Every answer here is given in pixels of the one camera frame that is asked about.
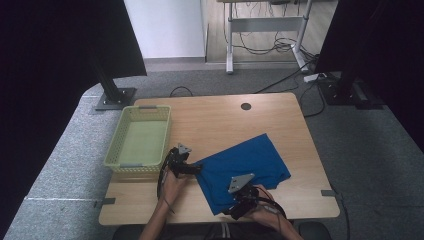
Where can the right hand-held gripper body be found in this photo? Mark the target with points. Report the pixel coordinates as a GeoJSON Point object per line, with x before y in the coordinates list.
{"type": "Point", "coordinates": [250, 196]}

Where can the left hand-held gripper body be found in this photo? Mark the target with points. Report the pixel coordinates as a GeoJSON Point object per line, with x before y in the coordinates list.
{"type": "Point", "coordinates": [176, 161]}

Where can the blue shirt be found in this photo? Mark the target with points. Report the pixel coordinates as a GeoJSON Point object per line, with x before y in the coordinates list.
{"type": "Point", "coordinates": [246, 160]}

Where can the green plastic basket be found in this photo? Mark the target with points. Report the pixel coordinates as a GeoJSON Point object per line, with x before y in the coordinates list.
{"type": "Point", "coordinates": [143, 143]}

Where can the person's left hand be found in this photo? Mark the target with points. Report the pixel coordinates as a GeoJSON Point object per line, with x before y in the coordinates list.
{"type": "Point", "coordinates": [171, 186]}

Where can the person's right hand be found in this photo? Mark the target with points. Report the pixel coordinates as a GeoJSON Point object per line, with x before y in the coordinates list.
{"type": "Point", "coordinates": [271, 215]}

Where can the person's dark clothing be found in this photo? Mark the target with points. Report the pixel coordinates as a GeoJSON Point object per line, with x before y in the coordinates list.
{"type": "Point", "coordinates": [206, 232]}

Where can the grey table edge clip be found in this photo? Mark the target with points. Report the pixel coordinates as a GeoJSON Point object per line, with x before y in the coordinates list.
{"type": "Point", "coordinates": [328, 192]}

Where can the black round table grommet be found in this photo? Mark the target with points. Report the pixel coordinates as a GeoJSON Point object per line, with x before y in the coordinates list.
{"type": "Point", "coordinates": [246, 106]}

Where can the black metal stand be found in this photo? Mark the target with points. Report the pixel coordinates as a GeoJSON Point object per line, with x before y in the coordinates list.
{"type": "Point", "coordinates": [111, 90]}
{"type": "Point", "coordinates": [346, 86]}

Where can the white power strip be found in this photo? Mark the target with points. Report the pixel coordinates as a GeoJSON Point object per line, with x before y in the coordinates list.
{"type": "Point", "coordinates": [311, 78]}

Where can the black curtain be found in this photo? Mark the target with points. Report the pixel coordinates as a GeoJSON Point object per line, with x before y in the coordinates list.
{"type": "Point", "coordinates": [383, 50]}
{"type": "Point", "coordinates": [50, 66]}

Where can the white desk frame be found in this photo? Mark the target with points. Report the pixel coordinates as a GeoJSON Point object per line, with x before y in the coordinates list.
{"type": "Point", "coordinates": [266, 24]}

